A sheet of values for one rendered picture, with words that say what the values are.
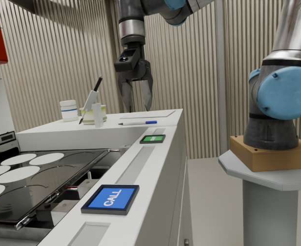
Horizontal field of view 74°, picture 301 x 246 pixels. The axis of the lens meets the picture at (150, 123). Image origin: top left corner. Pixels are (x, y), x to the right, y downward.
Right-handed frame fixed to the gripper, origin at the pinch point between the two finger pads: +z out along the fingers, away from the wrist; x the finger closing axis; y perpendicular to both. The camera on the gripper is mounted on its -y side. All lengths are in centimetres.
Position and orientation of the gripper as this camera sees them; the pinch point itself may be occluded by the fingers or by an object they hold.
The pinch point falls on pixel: (137, 108)
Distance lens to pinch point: 60.2
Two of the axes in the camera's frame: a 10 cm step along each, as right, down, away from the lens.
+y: 2.1, -1.5, 9.6
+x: -9.7, 0.6, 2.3
